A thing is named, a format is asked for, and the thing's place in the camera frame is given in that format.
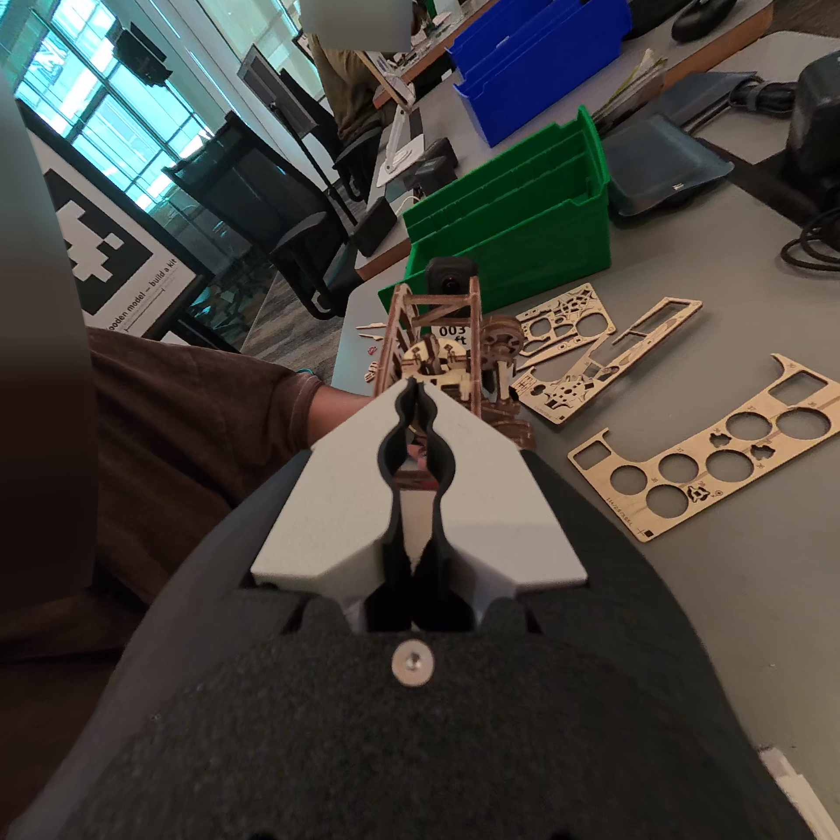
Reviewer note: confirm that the long wooden parts sheet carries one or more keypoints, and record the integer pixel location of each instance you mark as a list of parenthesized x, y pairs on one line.
[(610, 354)]

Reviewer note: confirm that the wooden sheet with round holes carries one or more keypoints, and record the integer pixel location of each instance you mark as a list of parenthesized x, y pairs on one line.
[(715, 459)]

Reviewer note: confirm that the small loose wooden pieces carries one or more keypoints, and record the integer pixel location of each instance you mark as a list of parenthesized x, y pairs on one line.
[(371, 331)]

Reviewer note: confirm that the person's left forearm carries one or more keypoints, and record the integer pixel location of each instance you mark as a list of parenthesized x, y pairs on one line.
[(197, 407)]

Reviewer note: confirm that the black office chair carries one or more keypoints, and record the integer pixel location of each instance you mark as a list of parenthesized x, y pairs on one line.
[(262, 210)]

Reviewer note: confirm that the black rounded object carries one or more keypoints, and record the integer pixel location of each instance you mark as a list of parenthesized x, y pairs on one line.
[(705, 16)]

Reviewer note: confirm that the person's brown hoodie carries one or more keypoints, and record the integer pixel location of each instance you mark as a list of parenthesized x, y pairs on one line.
[(52, 689)]

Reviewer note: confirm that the small wooden parts sheet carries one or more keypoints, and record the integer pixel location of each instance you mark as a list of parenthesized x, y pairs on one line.
[(564, 321)]

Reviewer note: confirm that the black power adapter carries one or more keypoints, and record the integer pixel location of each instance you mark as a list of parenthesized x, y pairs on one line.
[(817, 118)]

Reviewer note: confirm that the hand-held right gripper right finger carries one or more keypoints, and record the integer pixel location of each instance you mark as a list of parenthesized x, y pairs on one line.
[(512, 518)]

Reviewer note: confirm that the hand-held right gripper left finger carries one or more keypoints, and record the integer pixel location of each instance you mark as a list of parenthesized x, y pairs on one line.
[(328, 512)]

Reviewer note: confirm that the white stand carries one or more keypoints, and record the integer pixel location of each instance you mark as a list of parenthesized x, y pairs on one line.
[(400, 131)]

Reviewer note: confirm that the blue plastic bin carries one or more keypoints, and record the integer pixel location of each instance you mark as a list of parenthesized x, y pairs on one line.
[(538, 59)]

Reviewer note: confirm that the black and white tag poster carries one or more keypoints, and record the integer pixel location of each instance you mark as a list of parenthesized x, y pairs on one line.
[(98, 243)]

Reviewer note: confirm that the brown wooden model vehicle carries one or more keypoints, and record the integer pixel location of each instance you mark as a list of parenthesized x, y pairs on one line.
[(453, 367)]

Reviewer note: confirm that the grey desk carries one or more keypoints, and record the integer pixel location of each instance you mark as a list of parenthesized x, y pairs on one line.
[(722, 623)]

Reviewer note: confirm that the green plastic bin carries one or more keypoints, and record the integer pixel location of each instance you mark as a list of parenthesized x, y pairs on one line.
[(525, 229)]

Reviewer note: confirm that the small black box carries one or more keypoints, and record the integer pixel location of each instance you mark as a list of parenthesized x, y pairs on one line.
[(375, 226), (436, 176)]

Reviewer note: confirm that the dark grey tray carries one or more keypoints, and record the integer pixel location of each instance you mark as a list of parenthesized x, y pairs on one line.
[(663, 164)]

